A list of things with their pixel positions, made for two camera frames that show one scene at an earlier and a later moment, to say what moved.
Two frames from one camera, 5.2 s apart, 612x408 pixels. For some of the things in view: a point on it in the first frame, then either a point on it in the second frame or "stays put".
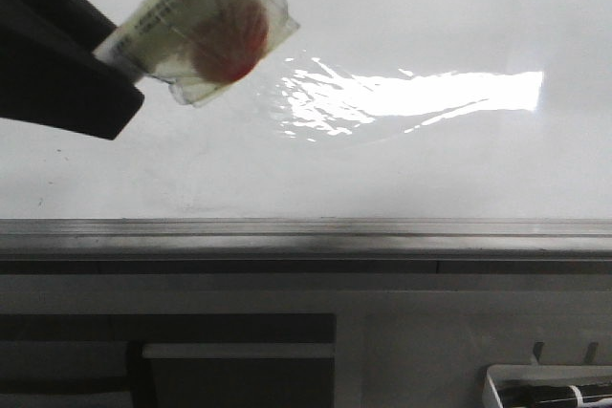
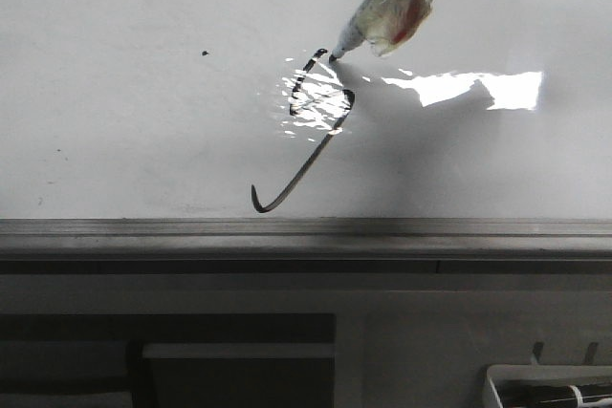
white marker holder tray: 537,373 stays put
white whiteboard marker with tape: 203,33 -> 385,20
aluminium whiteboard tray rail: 306,246 stays put
